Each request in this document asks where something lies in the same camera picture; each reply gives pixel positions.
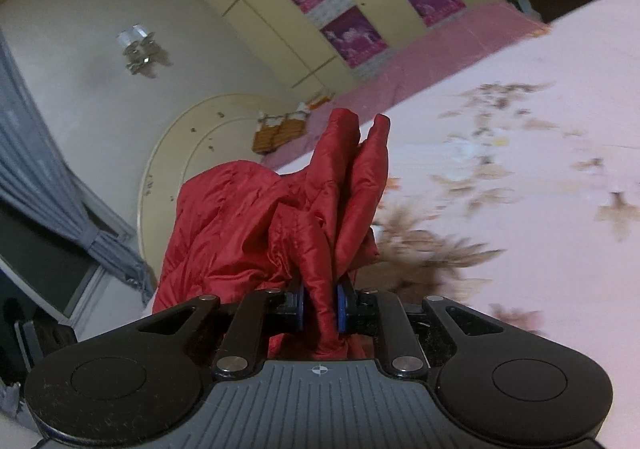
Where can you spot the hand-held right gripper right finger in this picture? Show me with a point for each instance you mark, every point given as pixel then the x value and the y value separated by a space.
pixel 341 311

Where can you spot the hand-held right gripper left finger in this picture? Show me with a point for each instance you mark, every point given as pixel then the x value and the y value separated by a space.
pixel 299 310

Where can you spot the red down jacket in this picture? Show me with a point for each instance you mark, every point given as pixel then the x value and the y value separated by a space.
pixel 240 229

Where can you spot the orange cloth bundle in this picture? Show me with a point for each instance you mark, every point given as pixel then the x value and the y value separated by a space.
pixel 280 131

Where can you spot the cream bed headboard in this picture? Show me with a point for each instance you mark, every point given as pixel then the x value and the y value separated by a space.
pixel 170 164

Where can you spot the window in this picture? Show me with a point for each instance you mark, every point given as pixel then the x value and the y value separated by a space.
pixel 45 259

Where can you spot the pink bed sheet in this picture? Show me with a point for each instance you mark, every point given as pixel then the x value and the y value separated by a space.
pixel 425 59

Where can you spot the grey curtain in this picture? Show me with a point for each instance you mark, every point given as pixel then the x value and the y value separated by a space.
pixel 45 169

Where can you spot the wall lamp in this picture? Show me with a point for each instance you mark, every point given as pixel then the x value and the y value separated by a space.
pixel 140 49

